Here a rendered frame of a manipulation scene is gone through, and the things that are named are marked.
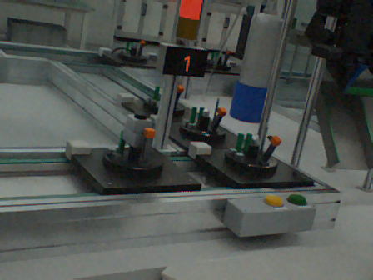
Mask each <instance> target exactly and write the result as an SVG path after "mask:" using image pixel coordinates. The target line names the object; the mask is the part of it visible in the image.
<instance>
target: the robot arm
mask: <svg viewBox="0 0 373 280"><path fill-rule="evenodd" d="M316 11H317V13H319V14H320V15H322V16H328V17H331V18H339V19H344V18H345V17H347V21H346V25H343V24H341V26H339V29H338V31H337V32H331V30H330V29H326V28H322V29H320V30H319V32H318V36H317V42H318V43H316V44H315V45H314V46H313V48H312V50H311V55H314V56H316V57H320V58H323V59H327V60H329V61H331V62H332V63H333V65H334V66H335V68H336V76H337V90H338V92H339V93H344V92H345V91H346V90H347V88H348V87H349V86H350V85H351V84H352V83H353V82H354V80H356V79H357V78H358V77H359V76H360V75H361V74H362V73H363V71H364V70H365V69H366V68H369V66H366V65H365V63H366V62H365V61H368V62H373V50H370V49H367V48H368V42H369V40H370V38H371V36H373V30H372V29H373V0H317V2H316ZM347 15H348V16H347Z"/></svg>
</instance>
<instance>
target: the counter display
mask: <svg viewBox="0 0 373 280"><path fill-rule="evenodd" d="M181 50H187V51H197V53H196V58H195V65H194V68H193V74H192V75H191V74H177V65H178V58H179V55H180V51H181ZM208 53H209V51H208V50H202V49H197V48H186V47H176V46H167V50H166V56H165V60H164V63H163V71H162V74H166V75H174V76H183V77H198V78H203V77H204V75H205V72H206V63H207V59H208Z"/></svg>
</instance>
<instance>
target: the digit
mask: <svg viewBox="0 0 373 280"><path fill-rule="evenodd" d="M196 53H197V51H187V50H181V51H180V55H179V58H178V65H177V74H191V75H192V74H193V68H194V65H195V58H196Z"/></svg>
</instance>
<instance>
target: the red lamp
mask: <svg viewBox="0 0 373 280"><path fill-rule="evenodd" d="M201 3H202V0H182V3H181V6H180V13H179V15H180V17H185V18H190V19H199V18H200V12H201Z"/></svg>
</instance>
